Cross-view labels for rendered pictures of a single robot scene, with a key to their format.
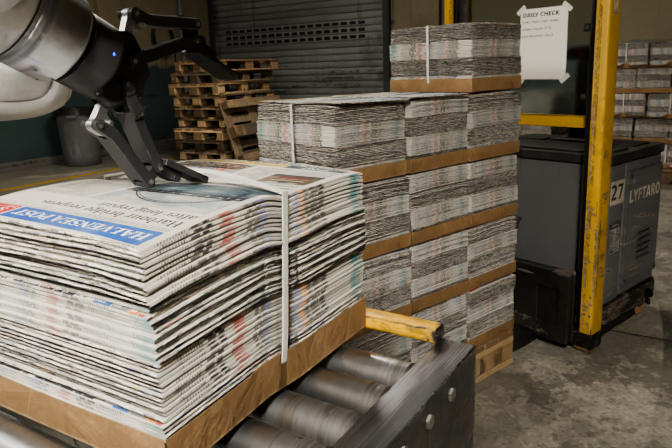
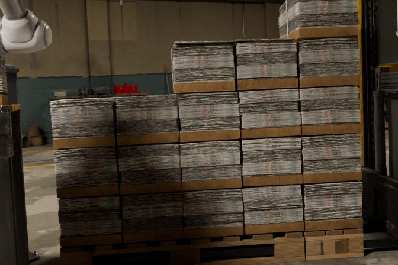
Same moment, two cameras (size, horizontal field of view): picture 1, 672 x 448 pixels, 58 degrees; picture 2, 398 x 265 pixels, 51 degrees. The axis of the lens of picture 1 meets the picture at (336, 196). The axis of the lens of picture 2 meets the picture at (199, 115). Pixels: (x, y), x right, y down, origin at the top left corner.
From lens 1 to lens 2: 1.30 m
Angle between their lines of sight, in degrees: 38
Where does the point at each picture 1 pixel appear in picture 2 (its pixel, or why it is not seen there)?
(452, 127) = (281, 62)
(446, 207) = (276, 117)
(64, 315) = not seen: outside the picture
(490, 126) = (323, 63)
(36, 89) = (25, 36)
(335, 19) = not seen: outside the picture
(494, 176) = (330, 100)
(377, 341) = (210, 197)
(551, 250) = not seen: outside the picture
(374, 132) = (206, 61)
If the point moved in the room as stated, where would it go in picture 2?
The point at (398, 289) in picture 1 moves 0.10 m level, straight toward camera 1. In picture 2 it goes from (229, 166) to (215, 170)
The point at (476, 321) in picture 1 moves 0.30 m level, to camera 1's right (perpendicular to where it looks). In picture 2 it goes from (314, 209) to (380, 218)
